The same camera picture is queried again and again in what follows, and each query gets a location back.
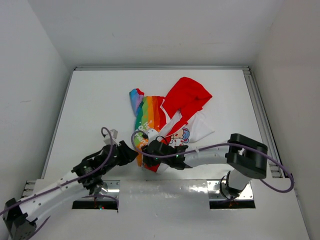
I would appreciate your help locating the rainbow red child jacket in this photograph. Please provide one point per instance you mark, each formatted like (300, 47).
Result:
(177, 119)

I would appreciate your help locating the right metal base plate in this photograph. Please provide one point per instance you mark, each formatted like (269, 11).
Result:
(213, 188)

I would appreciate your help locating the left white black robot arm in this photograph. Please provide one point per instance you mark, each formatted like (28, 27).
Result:
(22, 217)

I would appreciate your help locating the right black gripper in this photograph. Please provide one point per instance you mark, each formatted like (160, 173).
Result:
(148, 158)

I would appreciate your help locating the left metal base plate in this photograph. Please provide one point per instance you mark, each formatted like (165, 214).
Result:
(109, 190)

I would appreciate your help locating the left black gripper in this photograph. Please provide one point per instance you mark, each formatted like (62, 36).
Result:
(128, 154)

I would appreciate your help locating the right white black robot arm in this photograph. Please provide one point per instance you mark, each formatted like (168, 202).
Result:
(243, 154)

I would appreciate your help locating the metal base plate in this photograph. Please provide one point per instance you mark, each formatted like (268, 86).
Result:
(109, 190)
(213, 188)

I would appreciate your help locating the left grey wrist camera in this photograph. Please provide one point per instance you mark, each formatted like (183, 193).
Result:
(110, 137)

